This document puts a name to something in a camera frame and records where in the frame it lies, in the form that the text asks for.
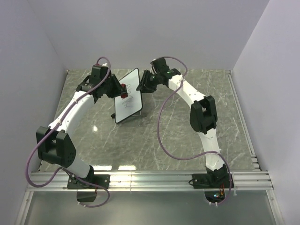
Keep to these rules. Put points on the aluminium front rail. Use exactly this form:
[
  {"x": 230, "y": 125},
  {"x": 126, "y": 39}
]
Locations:
[{"x": 134, "y": 181}]

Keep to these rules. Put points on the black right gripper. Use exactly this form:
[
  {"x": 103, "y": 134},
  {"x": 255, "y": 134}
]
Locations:
[{"x": 144, "y": 85}]

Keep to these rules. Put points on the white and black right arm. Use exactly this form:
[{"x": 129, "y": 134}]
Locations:
[{"x": 203, "y": 114}]

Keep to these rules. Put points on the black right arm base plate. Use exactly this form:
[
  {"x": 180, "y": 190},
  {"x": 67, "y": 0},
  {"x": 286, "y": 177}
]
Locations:
[{"x": 209, "y": 181}]

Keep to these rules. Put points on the red and black eraser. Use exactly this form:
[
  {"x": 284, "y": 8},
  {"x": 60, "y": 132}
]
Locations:
[{"x": 124, "y": 93}]

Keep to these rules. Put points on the small black-framed whiteboard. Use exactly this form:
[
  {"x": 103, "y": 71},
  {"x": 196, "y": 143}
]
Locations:
[{"x": 133, "y": 103}]

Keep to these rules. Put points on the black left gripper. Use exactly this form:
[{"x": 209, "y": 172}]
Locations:
[{"x": 117, "y": 91}]

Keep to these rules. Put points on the aluminium right side rail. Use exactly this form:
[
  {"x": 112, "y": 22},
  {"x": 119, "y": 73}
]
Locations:
[{"x": 254, "y": 159}]

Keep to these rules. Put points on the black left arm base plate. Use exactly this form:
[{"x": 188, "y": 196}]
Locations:
[{"x": 102, "y": 180}]

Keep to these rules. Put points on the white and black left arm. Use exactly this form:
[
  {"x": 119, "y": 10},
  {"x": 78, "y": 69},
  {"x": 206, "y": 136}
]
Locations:
[{"x": 55, "y": 144}]

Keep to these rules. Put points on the aluminium rail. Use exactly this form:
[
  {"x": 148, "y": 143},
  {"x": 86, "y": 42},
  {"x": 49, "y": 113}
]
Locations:
[
  {"x": 134, "y": 181},
  {"x": 254, "y": 159}
]

